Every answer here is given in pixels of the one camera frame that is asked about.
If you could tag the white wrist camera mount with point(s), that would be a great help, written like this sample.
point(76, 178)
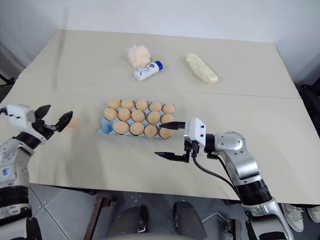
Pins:
point(196, 132)
point(20, 115)

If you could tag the dark rounded foot shape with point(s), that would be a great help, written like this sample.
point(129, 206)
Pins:
point(131, 222)
point(188, 220)

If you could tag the rusty brown table leg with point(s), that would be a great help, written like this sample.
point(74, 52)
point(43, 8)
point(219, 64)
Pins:
point(96, 217)

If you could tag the white sneaker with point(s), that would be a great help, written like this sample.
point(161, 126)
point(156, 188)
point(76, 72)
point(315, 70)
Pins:
point(314, 214)
point(292, 217)

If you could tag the metal table leg bracket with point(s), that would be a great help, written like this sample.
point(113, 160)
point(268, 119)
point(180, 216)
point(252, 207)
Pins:
point(232, 228)

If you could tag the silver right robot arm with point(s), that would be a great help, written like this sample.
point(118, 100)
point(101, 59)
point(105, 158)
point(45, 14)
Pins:
point(240, 160)

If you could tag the brown egg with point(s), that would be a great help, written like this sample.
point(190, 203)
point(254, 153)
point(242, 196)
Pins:
point(74, 122)
point(127, 104)
point(136, 128)
point(168, 109)
point(165, 133)
point(120, 127)
point(138, 116)
point(113, 103)
point(124, 114)
point(155, 107)
point(150, 131)
point(141, 104)
point(153, 117)
point(167, 118)
point(110, 114)

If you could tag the white bottle with blue cap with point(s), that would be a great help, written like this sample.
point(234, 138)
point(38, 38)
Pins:
point(147, 71)

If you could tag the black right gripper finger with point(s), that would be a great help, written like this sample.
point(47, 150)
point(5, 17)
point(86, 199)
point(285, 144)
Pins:
point(172, 156)
point(175, 125)

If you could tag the blue egg carton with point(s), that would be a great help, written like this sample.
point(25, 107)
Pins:
point(106, 126)

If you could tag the black tripod leg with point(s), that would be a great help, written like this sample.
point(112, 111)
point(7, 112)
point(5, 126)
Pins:
point(6, 79)

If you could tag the white peach bath sponge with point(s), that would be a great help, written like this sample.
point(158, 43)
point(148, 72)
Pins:
point(137, 56)

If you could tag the plastic-wrapped white noodle pack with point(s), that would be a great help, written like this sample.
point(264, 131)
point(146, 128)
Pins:
point(201, 68)

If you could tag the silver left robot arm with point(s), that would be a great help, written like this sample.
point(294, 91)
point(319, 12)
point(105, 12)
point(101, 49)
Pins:
point(13, 162)

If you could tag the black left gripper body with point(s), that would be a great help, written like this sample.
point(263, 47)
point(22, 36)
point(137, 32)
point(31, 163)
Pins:
point(43, 130)

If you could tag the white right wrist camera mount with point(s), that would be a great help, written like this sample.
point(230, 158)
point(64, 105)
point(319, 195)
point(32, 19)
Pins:
point(196, 132)

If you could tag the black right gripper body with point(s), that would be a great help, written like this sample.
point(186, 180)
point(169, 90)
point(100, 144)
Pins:
point(192, 149)

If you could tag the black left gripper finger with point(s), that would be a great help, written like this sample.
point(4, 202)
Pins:
point(63, 121)
point(43, 113)

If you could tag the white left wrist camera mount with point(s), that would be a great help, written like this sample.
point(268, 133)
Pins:
point(20, 115)

